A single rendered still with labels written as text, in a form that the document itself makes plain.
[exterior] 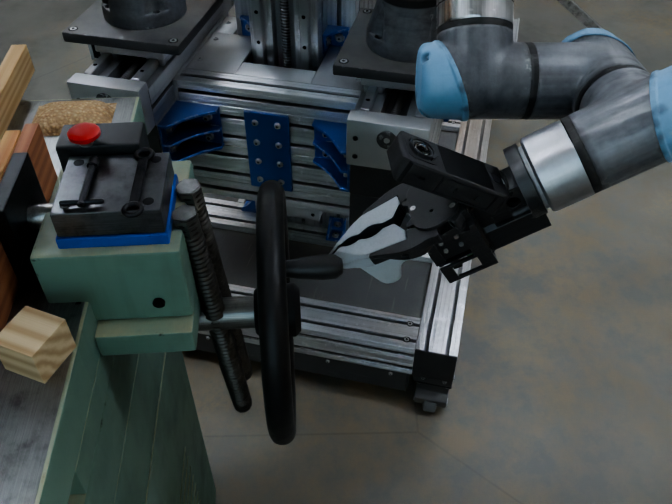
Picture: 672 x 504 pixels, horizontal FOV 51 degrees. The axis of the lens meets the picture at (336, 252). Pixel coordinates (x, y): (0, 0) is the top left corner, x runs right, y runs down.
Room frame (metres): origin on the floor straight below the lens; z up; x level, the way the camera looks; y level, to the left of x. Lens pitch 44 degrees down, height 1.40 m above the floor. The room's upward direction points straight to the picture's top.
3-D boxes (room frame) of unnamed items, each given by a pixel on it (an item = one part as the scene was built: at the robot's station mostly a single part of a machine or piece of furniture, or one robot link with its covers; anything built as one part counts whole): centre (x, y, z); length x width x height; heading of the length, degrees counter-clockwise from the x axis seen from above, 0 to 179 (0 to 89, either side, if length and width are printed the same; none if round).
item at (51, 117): (0.76, 0.34, 0.91); 0.10 x 0.07 x 0.02; 94
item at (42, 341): (0.38, 0.26, 0.92); 0.04 x 0.04 x 0.04; 68
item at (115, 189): (0.53, 0.21, 0.99); 0.13 x 0.11 x 0.06; 4
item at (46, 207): (0.52, 0.27, 0.95); 0.09 x 0.07 x 0.09; 4
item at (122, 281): (0.52, 0.21, 0.91); 0.15 x 0.14 x 0.09; 4
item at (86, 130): (0.55, 0.24, 1.02); 0.03 x 0.03 x 0.01
